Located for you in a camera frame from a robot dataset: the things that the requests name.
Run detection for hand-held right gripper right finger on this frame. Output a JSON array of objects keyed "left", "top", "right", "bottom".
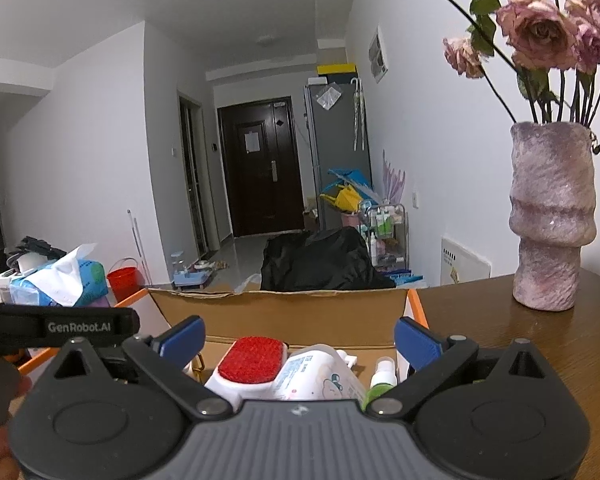
[{"left": 365, "top": 317, "right": 557, "bottom": 422}]

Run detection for person's left hand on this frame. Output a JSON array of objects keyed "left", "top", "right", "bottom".
[{"left": 0, "top": 360, "right": 34, "bottom": 480}]

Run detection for white flat board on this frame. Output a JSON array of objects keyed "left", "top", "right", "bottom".
[{"left": 439, "top": 234, "right": 492, "bottom": 287}]

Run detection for grey refrigerator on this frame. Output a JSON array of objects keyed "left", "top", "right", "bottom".
[{"left": 303, "top": 77, "right": 374, "bottom": 232}]

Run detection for hanging folded umbrellas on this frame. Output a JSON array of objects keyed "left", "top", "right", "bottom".
[{"left": 350, "top": 78, "right": 369, "bottom": 153}]

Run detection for blue pet feeder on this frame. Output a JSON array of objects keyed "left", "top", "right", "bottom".
[{"left": 171, "top": 249, "right": 217, "bottom": 291}]

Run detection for purple wall decoration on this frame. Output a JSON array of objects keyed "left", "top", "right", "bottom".
[{"left": 379, "top": 149, "right": 407, "bottom": 207}]

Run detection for white mop pole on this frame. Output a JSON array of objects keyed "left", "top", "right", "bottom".
[{"left": 126, "top": 208, "right": 154, "bottom": 287}]

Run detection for green spray bottle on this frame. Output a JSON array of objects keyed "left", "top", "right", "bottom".
[{"left": 361, "top": 355, "right": 399, "bottom": 412}]

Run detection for dark wooden door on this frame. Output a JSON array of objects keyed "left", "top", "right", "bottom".
[{"left": 217, "top": 97, "right": 306, "bottom": 239}]

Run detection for purple ceramic vase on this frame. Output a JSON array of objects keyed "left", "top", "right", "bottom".
[{"left": 508, "top": 120, "right": 597, "bottom": 312}]

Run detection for bunch of dried pink roses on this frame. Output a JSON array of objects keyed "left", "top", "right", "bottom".
[{"left": 319, "top": 0, "right": 600, "bottom": 127}]

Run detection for metal rolling cart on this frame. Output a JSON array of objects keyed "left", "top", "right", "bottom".
[{"left": 361, "top": 203, "right": 409, "bottom": 274}]

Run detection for black cloth bag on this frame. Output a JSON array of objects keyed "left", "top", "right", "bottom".
[{"left": 259, "top": 226, "right": 397, "bottom": 292}]

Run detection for red bucket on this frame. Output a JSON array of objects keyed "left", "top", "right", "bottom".
[{"left": 106, "top": 257, "right": 141, "bottom": 304}]

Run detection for white red lint brush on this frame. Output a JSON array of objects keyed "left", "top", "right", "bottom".
[{"left": 204, "top": 335, "right": 289, "bottom": 407}]

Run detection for black folded holder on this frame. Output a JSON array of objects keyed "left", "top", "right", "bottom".
[{"left": 6, "top": 236, "right": 67, "bottom": 262}]

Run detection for white wall electrical panel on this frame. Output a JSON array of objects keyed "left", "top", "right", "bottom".
[{"left": 368, "top": 24, "right": 390, "bottom": 84}]

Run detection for red cardboard box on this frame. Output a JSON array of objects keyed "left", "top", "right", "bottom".
[{"left": 17, "top": 284, "right": 429, "bottom": 411}]

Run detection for white printed plastic container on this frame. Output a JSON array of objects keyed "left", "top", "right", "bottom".
[{"left": 272, "top": 343, "right": 367, "bottom": 402}]

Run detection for blue tissue pack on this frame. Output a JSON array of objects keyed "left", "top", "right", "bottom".
[{"left": 8, "top": 243, "right": 107, "bottom": 309}]

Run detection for blue floor tray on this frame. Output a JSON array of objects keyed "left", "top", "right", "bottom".
[{"left": 379, "top": 269, "right": 424, "bottom": 284}]

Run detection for clear plastic food container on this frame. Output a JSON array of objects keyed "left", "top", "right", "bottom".
[{"left": 0, "top": 266, "right": 27, "bottom": 292}]

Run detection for blue and yellow bags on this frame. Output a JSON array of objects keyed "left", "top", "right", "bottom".
[{"left": 319, "top": 167, "right": 377, "bottom": 214}]

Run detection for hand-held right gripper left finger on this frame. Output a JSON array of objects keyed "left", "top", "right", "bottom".
[{"left": 44, "top": 316, "right": 234, "bottom": 422}]

